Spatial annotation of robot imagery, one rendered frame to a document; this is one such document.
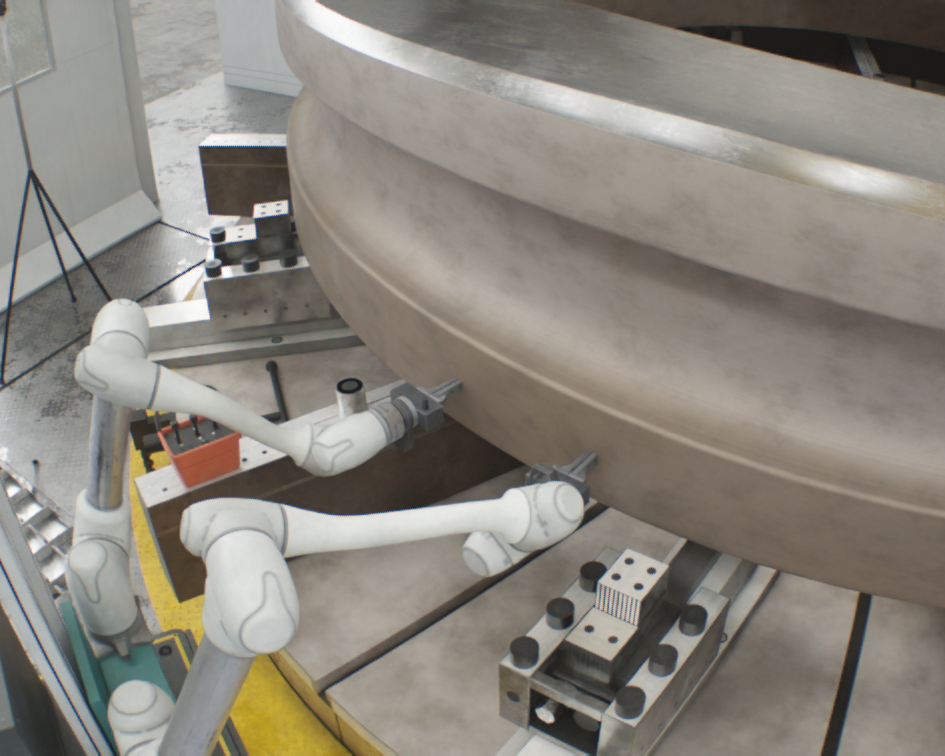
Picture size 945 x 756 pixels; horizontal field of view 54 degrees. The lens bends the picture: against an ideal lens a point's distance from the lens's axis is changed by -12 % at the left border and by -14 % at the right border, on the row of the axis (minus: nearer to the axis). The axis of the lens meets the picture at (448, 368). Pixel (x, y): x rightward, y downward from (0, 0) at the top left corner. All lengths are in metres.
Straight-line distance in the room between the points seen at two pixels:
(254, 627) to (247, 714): 1.45
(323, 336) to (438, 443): 0.97
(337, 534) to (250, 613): 0.32
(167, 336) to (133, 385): 1.76
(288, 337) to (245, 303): 0.25
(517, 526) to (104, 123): 4.21
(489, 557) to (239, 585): 0.56
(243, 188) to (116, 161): 1.15
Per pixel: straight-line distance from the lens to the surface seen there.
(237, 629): 1.65
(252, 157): 4.80
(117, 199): 5.86
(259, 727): 3.04
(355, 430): 2.30
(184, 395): 2.21
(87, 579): 2.50
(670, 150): 1.83
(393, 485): 3.03
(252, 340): 3.90
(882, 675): 2.81
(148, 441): 3.53
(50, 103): 5.46
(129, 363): 2.18
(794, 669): 2.76
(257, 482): 2.81
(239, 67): 7.82
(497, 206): 2.36
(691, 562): 2.59
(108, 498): 2.58
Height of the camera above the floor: 2.43
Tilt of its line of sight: 35 degrees down
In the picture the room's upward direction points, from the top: 3 degrees counter-clockwise
